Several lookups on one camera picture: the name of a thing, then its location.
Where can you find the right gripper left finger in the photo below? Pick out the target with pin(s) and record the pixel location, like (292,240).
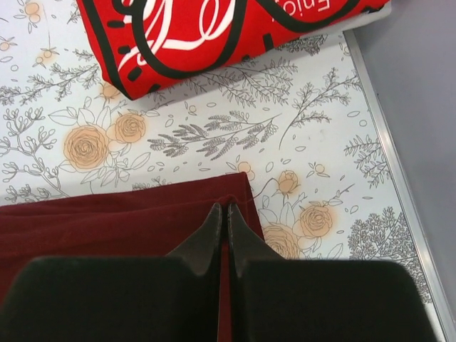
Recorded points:
(170,298)

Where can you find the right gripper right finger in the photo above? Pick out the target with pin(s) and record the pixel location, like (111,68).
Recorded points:
(278,299)

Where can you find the dark red t shirt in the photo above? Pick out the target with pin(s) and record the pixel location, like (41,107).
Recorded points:
(145,223)

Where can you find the floral table mat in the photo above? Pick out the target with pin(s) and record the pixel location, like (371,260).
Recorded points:
(294,120)

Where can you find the folded red coca-cola t shirt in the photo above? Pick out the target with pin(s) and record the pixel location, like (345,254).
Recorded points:
(145,46)

